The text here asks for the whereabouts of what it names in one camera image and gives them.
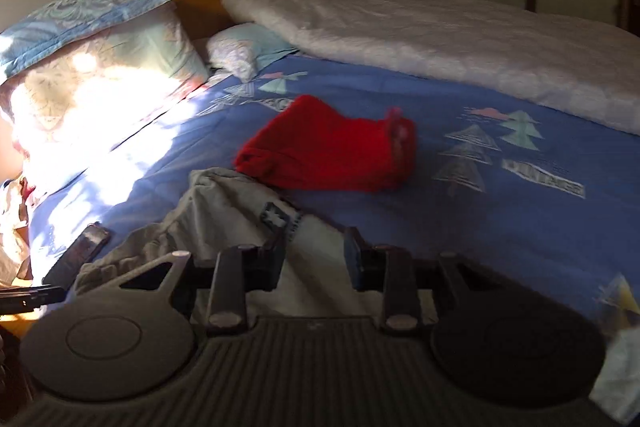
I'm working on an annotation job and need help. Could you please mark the black smartphone in clear case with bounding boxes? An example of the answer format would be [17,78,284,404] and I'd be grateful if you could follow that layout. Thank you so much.
[42,222,112,291]

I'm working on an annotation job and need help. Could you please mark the red folded garment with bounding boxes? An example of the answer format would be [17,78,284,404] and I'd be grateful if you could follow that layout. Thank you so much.
[234,95,416,193]

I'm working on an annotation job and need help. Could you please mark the blue floral pillow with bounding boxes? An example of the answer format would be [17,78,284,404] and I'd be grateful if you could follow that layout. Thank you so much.
[1,0,174,81]

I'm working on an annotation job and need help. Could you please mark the white quilted duvet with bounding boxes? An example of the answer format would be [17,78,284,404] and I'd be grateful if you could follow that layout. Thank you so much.
[220,0,639,134]

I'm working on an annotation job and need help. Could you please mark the pastel patterned lower pillow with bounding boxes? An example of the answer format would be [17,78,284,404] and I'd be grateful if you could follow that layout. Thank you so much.
[1,6,208,180]

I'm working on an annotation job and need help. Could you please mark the blue patterned bed sheet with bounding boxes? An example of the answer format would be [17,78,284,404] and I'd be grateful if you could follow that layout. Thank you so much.
[29,55,639,329]

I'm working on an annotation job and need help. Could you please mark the light striped folded garment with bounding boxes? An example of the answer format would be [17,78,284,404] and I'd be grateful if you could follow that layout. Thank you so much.
[590,327,640,426]

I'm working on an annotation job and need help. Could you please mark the grey sweatpants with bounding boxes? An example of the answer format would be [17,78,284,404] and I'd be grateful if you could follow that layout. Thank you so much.
[74,168,382,317]

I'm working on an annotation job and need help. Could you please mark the small light blue pillow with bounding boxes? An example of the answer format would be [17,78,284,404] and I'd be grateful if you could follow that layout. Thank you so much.
[206,23,298,82]

